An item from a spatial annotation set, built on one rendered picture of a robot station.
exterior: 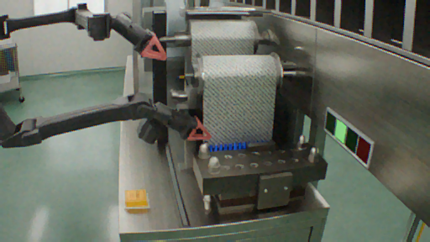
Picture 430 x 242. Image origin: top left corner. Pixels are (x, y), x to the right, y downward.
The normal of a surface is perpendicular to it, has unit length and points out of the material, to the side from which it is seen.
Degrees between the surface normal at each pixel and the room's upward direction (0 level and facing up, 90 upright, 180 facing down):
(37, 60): 90
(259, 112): 90
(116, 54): 90
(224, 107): 90
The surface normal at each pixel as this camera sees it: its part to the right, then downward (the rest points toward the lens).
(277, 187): 0.22, 0.36
